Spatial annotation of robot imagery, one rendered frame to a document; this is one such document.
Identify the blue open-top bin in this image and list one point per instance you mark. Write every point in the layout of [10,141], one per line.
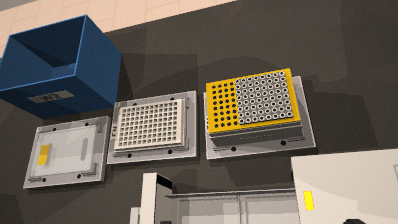
[48,52]

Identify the white multiwell plate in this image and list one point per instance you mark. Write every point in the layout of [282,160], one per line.
[153,123]

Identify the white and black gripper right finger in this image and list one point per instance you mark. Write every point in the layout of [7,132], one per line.
[353,221]

